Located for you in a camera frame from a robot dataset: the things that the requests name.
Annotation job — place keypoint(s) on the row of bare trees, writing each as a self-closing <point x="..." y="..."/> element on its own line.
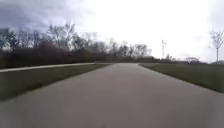
<point x="60" y="46"/>

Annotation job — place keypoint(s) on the grey concrete path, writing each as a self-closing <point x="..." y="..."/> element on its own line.
<point x="120" y="96"/>

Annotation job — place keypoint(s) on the pale side path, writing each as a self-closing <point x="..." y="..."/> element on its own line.
<point x="40" y="67"/>

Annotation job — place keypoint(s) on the bare young tree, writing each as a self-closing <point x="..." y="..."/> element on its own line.
<point x="217" y="43"/>

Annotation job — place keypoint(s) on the grass strip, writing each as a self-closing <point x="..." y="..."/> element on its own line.
<point x="196" y="74"/>
<point x="30" y="78"/>

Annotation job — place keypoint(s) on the pole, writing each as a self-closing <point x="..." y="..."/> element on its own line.
<point x="163" y="50"/>

